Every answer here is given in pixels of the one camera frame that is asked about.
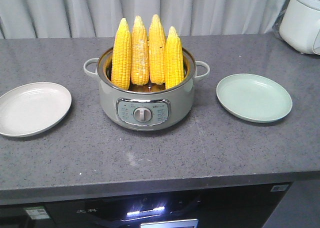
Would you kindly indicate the pale yellow corn cob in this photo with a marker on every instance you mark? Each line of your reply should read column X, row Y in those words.
column 139, row 53

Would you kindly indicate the green electric cooking pot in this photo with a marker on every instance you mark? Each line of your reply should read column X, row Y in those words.
column 150, row 107

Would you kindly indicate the green round plate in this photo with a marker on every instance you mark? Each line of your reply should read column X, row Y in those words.
column 254, row 98

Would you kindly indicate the beige round plate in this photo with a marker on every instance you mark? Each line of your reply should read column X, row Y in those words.
column 33, row 108

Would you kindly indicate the black drawer disinfection cabinet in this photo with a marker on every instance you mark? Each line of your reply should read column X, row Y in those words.
column 228, row 207

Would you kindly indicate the black built-in dishwasher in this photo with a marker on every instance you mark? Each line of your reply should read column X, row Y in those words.
column 25, row 216

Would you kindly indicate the white blender appliance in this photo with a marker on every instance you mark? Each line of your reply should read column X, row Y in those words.
column 300, row 26

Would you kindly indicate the white pleated curtain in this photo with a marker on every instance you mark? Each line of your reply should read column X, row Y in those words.
column 21, row 19

